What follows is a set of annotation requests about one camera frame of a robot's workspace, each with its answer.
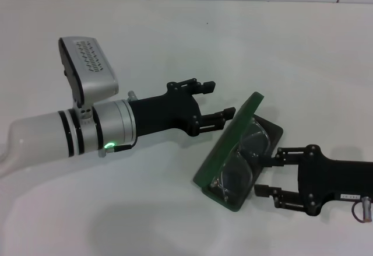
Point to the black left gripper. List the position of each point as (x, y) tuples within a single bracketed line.
[(163, 113)]

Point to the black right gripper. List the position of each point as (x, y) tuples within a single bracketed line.
[(335, 180)]

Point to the clear frame glasses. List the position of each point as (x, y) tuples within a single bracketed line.
[(256, 142)]

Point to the green glasses case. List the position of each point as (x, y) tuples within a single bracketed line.
[(233, 139)]

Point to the silver cylindrical connector plug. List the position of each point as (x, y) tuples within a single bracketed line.
[(366, 209), (132, 95)]

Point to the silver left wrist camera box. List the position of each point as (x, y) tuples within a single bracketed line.
[(96, 75)]

